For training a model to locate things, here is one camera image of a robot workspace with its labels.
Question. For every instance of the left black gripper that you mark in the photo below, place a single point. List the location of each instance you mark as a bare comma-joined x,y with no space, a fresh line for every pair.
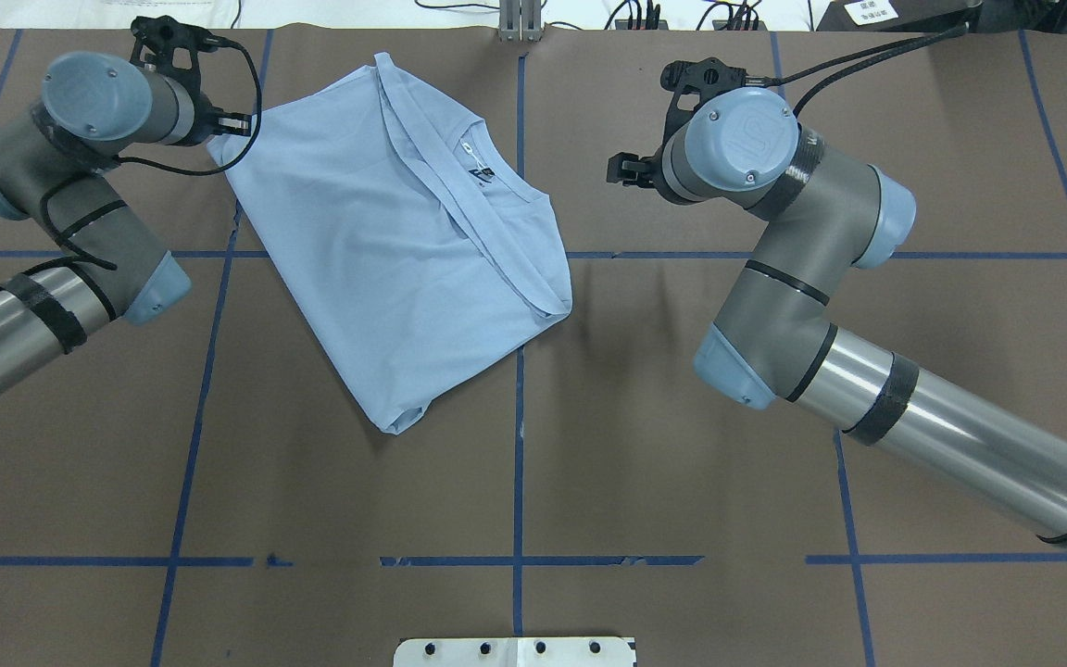
204,118

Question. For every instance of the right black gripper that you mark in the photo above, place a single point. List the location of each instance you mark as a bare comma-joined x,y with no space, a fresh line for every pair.
652,168

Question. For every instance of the light blue t-shirt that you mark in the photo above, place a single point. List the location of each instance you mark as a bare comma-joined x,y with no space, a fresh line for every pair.
418,256

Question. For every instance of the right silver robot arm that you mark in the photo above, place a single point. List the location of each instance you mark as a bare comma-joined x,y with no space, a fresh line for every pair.
777,336

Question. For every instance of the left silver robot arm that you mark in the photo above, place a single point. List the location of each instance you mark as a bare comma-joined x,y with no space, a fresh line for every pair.
53,166

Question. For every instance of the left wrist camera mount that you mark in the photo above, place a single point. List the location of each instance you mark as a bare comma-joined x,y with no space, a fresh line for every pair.
164,45

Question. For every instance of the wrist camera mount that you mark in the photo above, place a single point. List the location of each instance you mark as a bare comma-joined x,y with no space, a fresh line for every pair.
164,45
694,84

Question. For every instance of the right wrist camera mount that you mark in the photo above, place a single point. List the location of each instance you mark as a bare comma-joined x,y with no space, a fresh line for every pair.
694,84

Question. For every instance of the aluminium frame post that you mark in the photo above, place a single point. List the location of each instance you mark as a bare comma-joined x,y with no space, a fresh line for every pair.
520,21

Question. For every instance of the white camera mast pedestal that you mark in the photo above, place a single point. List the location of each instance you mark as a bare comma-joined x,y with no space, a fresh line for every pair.
517,651

